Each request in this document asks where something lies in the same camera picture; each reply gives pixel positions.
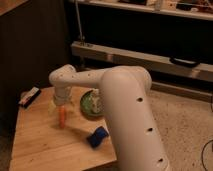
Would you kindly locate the blue sponge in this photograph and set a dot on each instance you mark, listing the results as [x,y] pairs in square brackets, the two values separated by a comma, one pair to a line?
[96,138]

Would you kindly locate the wooden table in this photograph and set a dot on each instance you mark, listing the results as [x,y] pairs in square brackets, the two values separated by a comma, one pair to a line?
[41,145]

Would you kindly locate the green ceramic bowl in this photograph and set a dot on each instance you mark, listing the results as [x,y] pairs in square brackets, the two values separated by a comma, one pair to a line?
[86,105]

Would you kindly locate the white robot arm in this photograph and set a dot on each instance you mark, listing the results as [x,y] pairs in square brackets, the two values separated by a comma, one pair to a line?
[128,115]

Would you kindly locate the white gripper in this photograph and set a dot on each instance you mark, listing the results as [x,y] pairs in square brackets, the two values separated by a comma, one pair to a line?
[61,97]

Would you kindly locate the black handle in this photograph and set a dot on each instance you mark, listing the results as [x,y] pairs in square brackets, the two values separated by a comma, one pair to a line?
[190,64]

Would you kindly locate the metal vertical pole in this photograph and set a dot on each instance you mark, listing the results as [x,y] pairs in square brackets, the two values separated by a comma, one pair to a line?
[81,37]

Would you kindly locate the wooden shelf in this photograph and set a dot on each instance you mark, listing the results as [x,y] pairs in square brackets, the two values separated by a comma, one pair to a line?
[142,8]

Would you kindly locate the orange carrot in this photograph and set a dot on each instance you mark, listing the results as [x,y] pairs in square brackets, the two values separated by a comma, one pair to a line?
[62,116]

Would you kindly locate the white patterned bottle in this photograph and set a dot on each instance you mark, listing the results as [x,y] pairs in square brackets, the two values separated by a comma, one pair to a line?
[96,101]

